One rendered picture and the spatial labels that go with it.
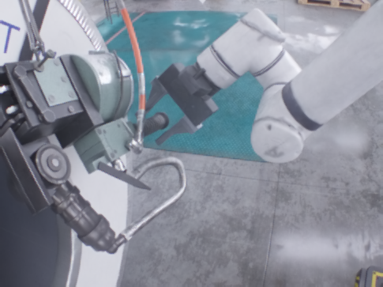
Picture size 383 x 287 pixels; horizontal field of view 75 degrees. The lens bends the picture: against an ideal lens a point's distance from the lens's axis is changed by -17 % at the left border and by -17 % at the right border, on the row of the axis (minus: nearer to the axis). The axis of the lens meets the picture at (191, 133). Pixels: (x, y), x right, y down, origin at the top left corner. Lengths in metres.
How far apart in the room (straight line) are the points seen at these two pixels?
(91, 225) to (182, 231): 0.98
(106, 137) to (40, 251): 0.47
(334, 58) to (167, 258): 1.15
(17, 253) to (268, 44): 0.83
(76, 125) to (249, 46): 0.33
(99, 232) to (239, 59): 0.38
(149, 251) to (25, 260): 0.68
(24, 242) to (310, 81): 0.81
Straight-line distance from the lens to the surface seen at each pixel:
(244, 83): 2.38
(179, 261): 1.35
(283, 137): 0.44
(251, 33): 0.54
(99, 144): 0.47
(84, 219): 0.48
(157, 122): 0.65
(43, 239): 0.84
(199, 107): 0.60
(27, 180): 0.40
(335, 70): 0.41
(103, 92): 0.48
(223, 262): 1.34
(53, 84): 0.44
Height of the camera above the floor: 1.22
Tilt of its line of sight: 40 degrees down
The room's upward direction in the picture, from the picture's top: 6 degrees counter-clockwise
